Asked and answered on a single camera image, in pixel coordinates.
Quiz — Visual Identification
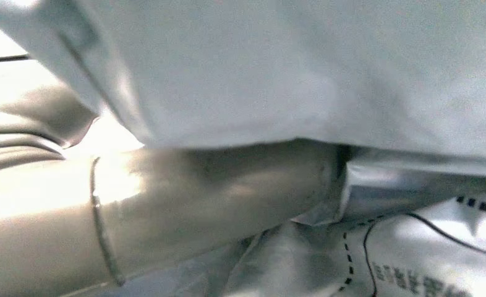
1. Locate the white plastic mailer parcel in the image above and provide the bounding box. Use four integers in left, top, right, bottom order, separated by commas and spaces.
95, 196, 486, 297
0, 0, 486, 224

